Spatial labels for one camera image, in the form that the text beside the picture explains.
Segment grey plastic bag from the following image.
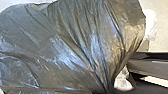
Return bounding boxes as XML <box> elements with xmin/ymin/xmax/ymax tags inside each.
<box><xmin>0</xmin><ymin>0</ymin><xmax>158</xmax><ymax>94</ymax></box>

